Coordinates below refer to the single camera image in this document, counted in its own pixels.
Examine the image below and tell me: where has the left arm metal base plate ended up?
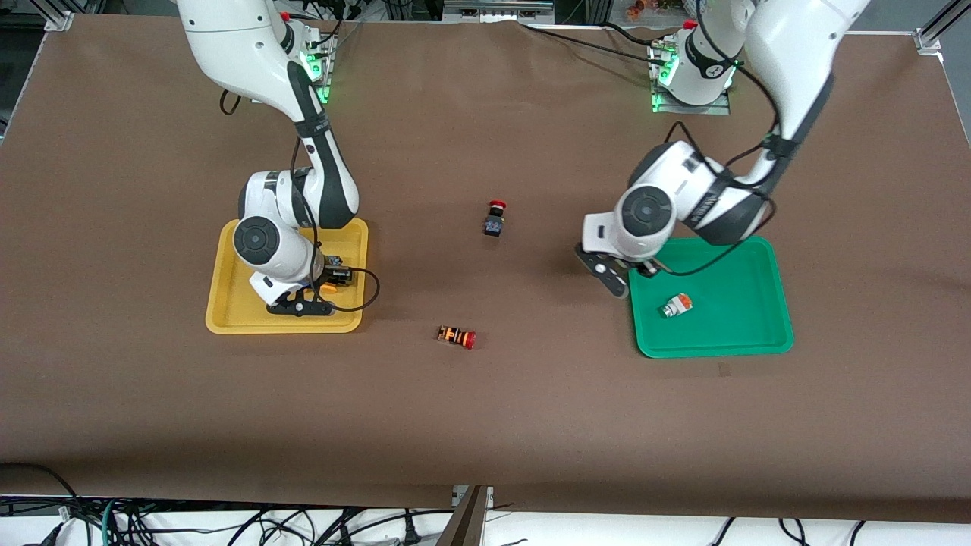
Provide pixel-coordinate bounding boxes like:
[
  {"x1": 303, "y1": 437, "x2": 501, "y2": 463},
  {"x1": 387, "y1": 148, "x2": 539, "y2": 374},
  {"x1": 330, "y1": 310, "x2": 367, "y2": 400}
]
[{"x1": 649, "y1": 38, "x2": 731, "y2": 116}]

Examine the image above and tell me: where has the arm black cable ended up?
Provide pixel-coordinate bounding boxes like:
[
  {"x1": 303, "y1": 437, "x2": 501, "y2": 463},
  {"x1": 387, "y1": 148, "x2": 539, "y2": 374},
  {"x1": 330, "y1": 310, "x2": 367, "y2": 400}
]
[
  {"x1": 652, "y1": 0, "x2": 786, "y2": 278},
  {"x1": 220, "y1": 87, "x2": 382, "y2": 313}
]

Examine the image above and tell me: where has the yellow push button black body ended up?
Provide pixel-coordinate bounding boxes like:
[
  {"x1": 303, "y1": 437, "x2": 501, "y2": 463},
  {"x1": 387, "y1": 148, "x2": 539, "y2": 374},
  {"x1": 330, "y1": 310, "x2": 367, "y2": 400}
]
[{"x1": 319, "y1": 258, "x2": 354, "y2": 295}]

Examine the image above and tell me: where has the brown table cover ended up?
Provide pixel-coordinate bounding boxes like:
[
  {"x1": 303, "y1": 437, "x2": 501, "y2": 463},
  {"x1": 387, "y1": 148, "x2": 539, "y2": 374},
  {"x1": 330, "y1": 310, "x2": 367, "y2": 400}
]
[{"x1": 0, "y1": 15, "x2": 971, "y2": 524}]

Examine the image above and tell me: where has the thick black cable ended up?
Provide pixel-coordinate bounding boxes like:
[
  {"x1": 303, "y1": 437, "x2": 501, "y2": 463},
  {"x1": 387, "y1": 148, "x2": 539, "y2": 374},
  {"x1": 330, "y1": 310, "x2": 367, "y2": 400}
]
[{"x1": 0, "y1": 463, "x2": 84, "y2": 524}]

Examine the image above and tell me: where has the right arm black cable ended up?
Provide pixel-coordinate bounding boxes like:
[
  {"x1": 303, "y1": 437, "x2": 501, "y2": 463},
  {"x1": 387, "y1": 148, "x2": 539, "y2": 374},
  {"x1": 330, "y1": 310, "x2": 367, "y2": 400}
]
[{"x1": 220, "y1": 87, "x2": 382, "y2": 313}]

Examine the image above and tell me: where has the green cable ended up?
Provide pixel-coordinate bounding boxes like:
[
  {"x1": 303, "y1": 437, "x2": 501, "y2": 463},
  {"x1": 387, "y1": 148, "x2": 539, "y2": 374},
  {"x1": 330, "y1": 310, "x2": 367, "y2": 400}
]
[{"x1": 99, "y1": 497, "x2": 122, "y2": 546}]

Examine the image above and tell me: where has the grey metal device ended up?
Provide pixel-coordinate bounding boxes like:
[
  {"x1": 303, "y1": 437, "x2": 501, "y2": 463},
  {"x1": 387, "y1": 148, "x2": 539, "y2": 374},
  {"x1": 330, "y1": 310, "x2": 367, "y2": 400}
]
[{"x1": 442, "y1": 0, "x2": 555, "y2": 22}]

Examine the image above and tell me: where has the yellow plastic tray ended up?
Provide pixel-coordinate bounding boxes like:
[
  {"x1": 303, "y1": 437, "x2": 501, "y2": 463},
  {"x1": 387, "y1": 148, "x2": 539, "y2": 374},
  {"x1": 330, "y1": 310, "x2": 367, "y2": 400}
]
[{"x1": 205, "y1": 218, "x2": 369, "y2": 335}]

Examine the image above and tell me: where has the green plastic tray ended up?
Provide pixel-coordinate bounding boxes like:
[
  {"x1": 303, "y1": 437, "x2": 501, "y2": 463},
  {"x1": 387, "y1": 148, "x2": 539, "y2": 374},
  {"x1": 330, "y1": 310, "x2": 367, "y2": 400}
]
[{"x1": 625, "y1": 236, "x2": 795, "y2": 359}]

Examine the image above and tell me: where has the orange colourful object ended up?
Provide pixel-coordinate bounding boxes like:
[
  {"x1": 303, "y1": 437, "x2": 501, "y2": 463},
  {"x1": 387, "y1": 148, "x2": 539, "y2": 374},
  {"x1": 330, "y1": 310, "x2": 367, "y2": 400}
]
[{"x1": 626, "y1": 0, "x2": 683, "y2": 20}]

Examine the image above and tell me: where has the brown table leg beam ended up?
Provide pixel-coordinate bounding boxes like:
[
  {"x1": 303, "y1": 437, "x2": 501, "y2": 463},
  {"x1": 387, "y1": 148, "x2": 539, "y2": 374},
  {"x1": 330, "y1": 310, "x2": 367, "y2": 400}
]
[{"x1": 438, "y1": 485, "x2": 490, "y2": 546}]

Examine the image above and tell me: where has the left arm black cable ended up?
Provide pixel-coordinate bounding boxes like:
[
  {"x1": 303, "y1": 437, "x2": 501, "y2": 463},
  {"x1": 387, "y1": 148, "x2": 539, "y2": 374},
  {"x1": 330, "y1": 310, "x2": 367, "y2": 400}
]
[{"x1": 652, "y1": 0, "x2": 786, "y2": 278}]

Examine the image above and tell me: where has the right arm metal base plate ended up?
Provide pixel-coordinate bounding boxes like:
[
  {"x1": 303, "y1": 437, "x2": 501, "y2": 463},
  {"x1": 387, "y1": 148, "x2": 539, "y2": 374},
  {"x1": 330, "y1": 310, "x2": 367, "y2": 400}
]
[{"x1": 300, "y1": 21, "x2": 336, "y2": 105}]

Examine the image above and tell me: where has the thin black cable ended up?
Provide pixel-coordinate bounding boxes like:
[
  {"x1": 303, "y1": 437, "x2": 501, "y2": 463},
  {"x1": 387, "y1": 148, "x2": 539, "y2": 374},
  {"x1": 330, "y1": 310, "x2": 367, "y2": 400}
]
[{"x1": 518, "y1": 21, "x2": 668, "y2": 65}]

